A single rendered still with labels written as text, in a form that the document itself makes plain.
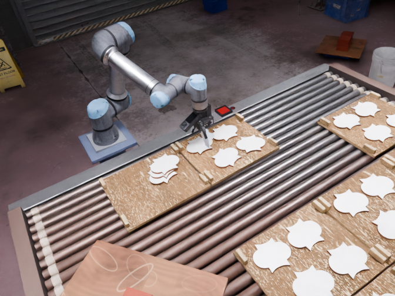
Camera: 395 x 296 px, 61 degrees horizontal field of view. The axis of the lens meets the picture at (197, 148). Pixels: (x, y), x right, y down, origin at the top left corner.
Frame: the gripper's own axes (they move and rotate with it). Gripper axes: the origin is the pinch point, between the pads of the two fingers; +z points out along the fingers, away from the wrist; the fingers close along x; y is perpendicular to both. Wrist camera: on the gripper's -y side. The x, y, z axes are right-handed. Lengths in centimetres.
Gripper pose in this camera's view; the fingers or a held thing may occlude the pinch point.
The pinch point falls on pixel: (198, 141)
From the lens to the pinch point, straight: 170.7
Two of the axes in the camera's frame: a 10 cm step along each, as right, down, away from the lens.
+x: -5.4, -5.1, 6.6
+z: 0.7, 7.6, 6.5
